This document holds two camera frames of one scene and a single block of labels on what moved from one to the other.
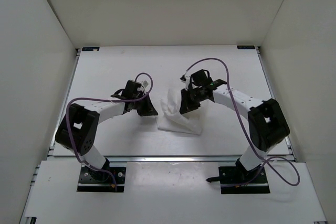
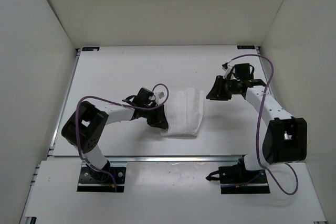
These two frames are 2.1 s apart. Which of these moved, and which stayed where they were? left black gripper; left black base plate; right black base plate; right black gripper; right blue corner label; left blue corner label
Moved: left black gripper; right black gripper
Stayed: left blue corner label; right black base plate; right blue corner label; left black base plate
